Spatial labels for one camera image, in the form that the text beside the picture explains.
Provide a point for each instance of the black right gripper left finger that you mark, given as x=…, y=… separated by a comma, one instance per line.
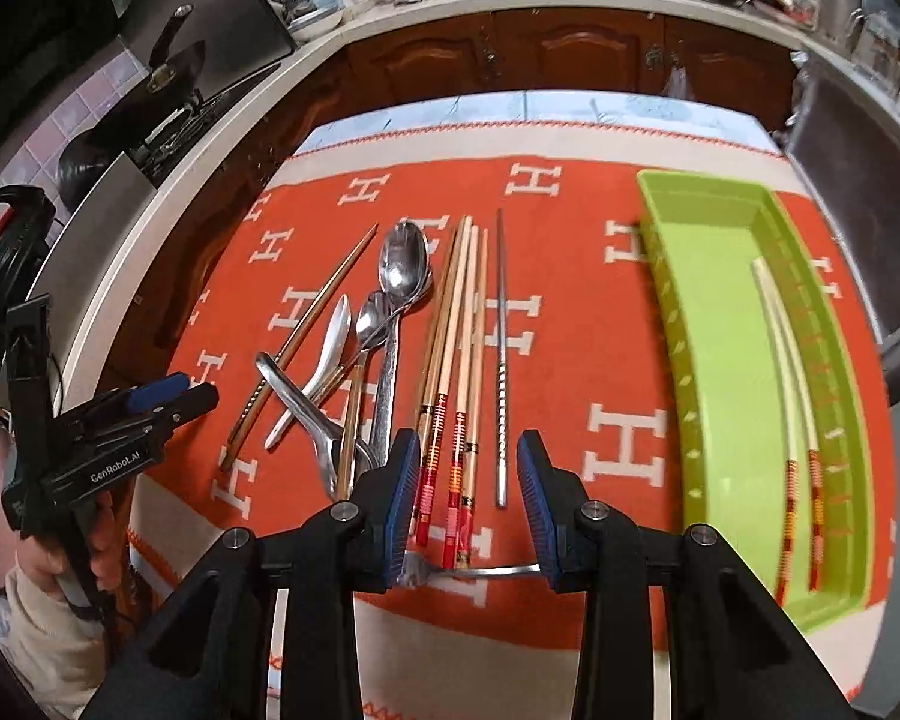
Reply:
x=354, y=546

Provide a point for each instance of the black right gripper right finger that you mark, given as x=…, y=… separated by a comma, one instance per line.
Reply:
x=584, y=545

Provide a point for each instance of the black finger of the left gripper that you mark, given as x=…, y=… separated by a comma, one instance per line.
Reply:
x=197, y=401

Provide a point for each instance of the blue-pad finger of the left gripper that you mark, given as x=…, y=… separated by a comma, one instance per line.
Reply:
x=144, y=398

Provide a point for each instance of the twisted steel chopstick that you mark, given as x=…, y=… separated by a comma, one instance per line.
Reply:
x=502, y=386

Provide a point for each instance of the light bamboo chopstick red band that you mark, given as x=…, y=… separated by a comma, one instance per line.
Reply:
x=809, y=456

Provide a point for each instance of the large steel spoon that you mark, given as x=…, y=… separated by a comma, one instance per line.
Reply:
x=403, y=272

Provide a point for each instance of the cream sleeve left forearm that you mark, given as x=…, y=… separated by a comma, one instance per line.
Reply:
x=59, y=661

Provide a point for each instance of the person left hand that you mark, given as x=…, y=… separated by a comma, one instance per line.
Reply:
x=43, y=559

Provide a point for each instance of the steel fork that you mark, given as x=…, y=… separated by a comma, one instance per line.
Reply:
x=418, y=572

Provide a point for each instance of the small steel spoon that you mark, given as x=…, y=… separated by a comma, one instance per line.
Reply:
x=371, y=322

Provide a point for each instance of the orange H-pattern blanket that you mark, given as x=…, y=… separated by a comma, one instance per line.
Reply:
x=587, y=353

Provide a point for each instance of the dark brown slim chopstick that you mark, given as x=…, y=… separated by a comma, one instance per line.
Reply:
x=257, y=399

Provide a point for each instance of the green plastic utensil tray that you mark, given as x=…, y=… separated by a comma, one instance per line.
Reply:
x=701, y=234

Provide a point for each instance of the black frying pan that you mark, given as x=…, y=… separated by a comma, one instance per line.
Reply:
x=127, y=124

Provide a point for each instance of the gas stove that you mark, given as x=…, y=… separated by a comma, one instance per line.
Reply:
x=169, y=142

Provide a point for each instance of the light chopstick red bands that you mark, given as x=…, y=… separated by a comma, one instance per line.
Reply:
x=438, y=383

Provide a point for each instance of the white chopstick in tray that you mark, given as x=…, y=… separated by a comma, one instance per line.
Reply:
x=774, y=318

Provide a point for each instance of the steel oven front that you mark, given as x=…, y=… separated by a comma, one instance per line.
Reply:
x=846, y=147

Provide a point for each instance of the steel curved-handle utensil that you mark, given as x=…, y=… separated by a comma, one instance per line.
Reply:
x=324, y=434

